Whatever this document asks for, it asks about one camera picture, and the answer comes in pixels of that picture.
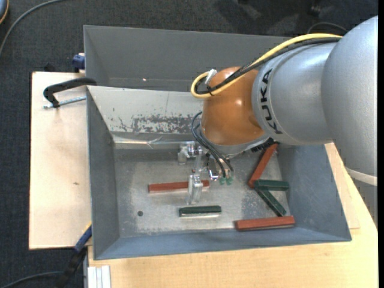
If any red-brown flat block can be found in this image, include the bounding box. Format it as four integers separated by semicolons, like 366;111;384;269
148;179;211;194
234;215;296;232
247;143;280;190

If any dark green flat block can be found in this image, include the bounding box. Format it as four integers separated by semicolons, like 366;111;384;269
178;205;223;218
253;179;290;192
257;188;287;218

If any grey metal bin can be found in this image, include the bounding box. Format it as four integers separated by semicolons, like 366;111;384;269
83;25;353;261

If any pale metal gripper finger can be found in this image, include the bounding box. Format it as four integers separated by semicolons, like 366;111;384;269
191;176;205;205
185;174;196;205

